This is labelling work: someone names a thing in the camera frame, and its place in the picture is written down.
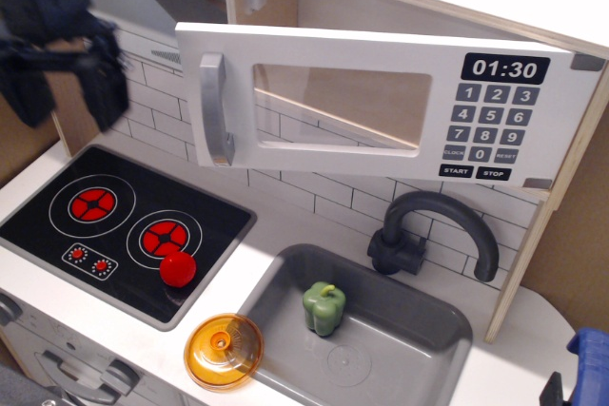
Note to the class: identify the red toy tomato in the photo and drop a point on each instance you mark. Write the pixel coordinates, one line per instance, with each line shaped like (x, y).
(177, 269)

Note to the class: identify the orange transparent pot lid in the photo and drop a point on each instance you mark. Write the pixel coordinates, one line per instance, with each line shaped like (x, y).
(224, 352)

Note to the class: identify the grey toy oven door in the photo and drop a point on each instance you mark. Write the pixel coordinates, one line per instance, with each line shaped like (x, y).
(83, 370)

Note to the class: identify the white toy microwave door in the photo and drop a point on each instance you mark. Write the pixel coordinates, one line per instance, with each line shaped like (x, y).
(380, 104)

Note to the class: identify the grey toy sink basin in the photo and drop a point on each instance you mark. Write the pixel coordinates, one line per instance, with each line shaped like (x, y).
(395, 345)

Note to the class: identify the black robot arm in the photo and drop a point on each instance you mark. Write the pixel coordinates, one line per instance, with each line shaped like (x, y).
(62, 22)

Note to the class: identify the black toy stovetop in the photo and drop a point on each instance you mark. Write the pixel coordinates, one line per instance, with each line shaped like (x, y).
(104, 223)

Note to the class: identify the dark grey toy faucet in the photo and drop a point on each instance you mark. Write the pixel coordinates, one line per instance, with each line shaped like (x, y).
(394, 247)

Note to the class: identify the green toy bell pepper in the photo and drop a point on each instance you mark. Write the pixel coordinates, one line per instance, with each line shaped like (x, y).
(324, 305)

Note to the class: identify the black clamp piece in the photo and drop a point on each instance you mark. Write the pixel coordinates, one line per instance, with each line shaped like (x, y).
(552, 393)

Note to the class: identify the blue plastic object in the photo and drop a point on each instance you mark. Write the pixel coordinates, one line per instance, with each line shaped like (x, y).
(591, 347)

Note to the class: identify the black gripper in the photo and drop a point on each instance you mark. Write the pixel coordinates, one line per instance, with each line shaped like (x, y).
(99, 69)

